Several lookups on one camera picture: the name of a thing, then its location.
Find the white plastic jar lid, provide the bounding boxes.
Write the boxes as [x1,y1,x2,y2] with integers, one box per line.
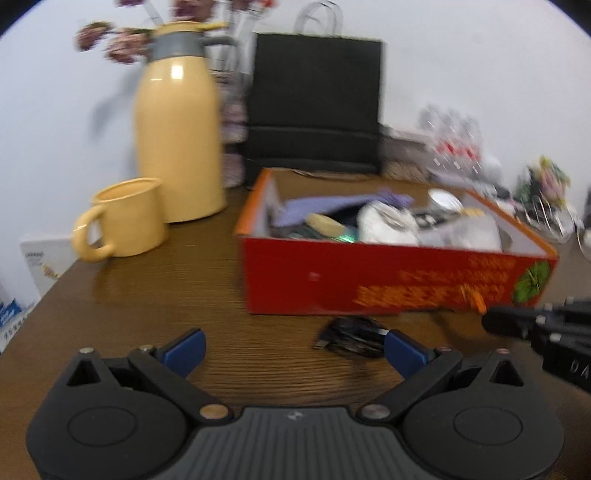
[428,188,464,213]

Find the white and yellow plush toy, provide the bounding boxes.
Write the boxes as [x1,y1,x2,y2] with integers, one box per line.
[305,213,346,238]

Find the black hair clip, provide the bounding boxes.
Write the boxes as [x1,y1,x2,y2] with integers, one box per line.
[314,316,389,359]

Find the white plastic container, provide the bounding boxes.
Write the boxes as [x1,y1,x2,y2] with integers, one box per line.
[418,214,502,253]

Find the orange cardboard box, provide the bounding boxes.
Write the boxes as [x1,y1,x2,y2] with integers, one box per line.
[235,169,559,315]

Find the white folded cloth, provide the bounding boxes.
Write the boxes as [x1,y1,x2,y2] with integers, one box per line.
[356,201,420,246]

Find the colourful snack packet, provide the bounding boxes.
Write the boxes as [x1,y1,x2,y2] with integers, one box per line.
[534,156,571,206]

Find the white booklet at table edge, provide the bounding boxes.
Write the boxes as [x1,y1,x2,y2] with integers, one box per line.
[20,236,77,297]

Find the blue box on shelf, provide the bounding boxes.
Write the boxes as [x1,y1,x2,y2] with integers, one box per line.
[0,299,30,353]

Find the white robot figurine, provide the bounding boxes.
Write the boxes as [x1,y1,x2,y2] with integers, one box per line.
[477,153,504,189]

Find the purple knitted cloth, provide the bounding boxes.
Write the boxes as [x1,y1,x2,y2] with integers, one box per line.
[271,189,414,227]

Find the right water bottle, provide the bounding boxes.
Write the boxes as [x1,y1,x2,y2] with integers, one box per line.
[463,116,483,178]

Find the water bottle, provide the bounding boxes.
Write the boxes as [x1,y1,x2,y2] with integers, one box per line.
[419,104,447,170]
[463,116,483,178]
[441,109,464,173]

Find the clear jar of seeds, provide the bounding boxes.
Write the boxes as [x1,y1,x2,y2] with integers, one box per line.
[380,137,430,183]

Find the middle water bottle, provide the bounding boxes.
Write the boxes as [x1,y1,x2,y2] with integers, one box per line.
[441,109,464,173]

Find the left water bottle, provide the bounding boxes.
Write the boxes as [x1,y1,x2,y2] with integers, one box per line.
[419,104,447,170]

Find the white flat box on jar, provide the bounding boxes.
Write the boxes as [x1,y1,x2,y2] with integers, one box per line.
[381,124,433,144]

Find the yellow thermos jug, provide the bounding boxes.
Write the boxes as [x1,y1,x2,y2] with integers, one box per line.
[134,21,239,223]

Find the fuzzy pink vase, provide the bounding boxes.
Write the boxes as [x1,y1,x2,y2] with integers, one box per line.
[212,70,247,189]

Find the black paper shopping bag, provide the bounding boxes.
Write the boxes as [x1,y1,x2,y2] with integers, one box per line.
[243,1,384,183]

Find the dried pink flower bouquet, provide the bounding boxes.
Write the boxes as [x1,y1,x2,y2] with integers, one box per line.
[73,0,279,66]

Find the white tangled cables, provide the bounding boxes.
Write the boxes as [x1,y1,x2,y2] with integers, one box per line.
[507,193,591,259]

